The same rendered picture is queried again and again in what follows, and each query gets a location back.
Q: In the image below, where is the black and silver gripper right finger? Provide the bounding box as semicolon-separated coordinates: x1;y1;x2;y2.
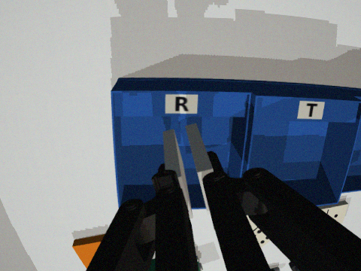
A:
185;123;361;271

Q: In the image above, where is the black hex nut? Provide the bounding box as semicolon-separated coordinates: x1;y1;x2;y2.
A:
289;261;300;271

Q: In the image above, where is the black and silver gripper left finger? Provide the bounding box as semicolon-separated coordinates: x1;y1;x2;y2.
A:
86;129;199;271

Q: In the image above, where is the green battery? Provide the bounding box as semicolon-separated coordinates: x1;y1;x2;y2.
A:
149;256;203;271

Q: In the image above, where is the blue rack of bins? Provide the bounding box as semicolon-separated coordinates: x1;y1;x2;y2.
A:
111;78;361;209

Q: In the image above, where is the orange flat square pad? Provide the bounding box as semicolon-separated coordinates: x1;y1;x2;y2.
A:
72;234;105;268

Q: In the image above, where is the beige domino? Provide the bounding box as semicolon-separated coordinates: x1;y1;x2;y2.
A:
247;216;270;248
318;200;348;224

